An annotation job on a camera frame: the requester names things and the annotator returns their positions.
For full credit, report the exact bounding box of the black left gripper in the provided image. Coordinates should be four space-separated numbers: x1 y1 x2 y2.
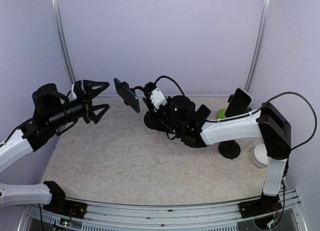
47 79 110 130

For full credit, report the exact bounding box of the blue-edged black smartphone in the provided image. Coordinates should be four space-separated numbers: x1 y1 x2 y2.
113 77 141 113

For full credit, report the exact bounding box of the black gooseneck phone stand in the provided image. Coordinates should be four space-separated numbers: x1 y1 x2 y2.
115 81 177 135

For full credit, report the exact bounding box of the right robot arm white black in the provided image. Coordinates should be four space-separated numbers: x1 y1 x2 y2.
142 95 292 213

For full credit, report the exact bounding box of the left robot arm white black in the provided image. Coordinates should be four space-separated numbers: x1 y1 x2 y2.
0 80 110 214

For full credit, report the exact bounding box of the black phone on short stand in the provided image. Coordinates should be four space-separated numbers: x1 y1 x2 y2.
195 104 211 120

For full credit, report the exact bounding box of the green round stand base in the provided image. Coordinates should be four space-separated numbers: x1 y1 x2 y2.
216 108 227 119

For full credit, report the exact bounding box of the tall black phone stand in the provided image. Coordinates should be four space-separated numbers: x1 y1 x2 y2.
218 140 241 160

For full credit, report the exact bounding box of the white round bowl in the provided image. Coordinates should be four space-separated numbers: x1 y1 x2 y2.
253 144 268 168

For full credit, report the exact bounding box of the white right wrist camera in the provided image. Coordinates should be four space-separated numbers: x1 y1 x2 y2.
144 82 168 110

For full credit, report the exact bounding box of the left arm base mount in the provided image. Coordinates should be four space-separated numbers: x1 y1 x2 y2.
43 181 87 220

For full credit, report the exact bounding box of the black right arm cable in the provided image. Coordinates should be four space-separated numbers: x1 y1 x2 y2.
249 91 316 152

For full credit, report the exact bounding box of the aluminium front rail frame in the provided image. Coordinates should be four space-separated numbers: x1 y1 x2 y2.
17 189 309 231

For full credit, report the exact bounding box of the left aluminium corner post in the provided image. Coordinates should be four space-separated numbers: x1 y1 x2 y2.
51 0 76 84

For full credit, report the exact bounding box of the aluminium corner post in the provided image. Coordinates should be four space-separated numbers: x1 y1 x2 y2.
51 0 76 84
244 0 271 92

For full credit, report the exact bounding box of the right aluminium corner post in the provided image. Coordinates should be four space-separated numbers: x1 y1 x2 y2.
244 0 271 92

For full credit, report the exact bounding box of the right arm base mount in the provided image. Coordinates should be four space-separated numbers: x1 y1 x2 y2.
238 193 282 219

